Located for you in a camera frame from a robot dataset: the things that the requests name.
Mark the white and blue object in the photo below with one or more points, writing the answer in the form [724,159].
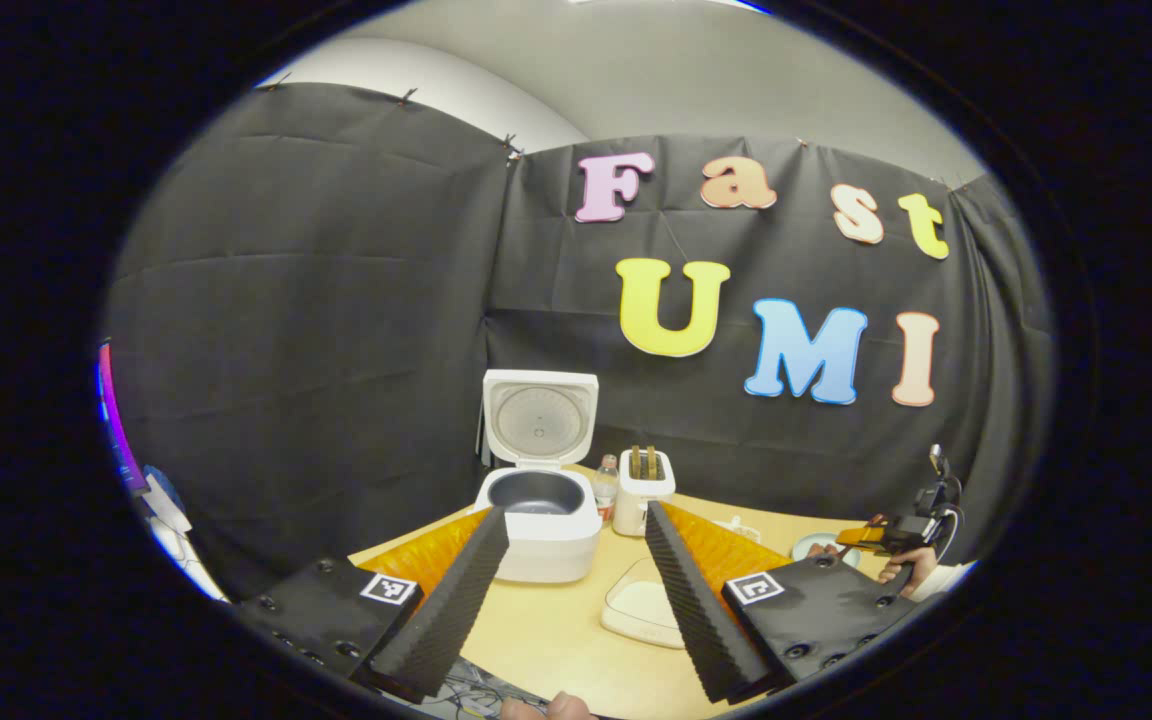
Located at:
[168,512]

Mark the brown toast slice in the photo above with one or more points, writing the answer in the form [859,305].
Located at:
[651,462]
[636,462]

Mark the white toaster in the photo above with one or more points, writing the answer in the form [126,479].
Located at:
[641,505]

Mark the black backdrop cloth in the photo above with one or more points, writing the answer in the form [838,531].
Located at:
[336,300]

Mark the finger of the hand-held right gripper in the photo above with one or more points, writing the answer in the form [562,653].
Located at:
[864,538]

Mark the clear plastic bottle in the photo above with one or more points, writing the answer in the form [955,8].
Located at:
[605,487]

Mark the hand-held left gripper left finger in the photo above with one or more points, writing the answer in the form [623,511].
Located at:
[451,610]

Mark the white rice cooker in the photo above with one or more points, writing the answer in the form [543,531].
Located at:
[546,550]

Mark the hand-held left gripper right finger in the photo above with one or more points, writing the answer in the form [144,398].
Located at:
[696,610]

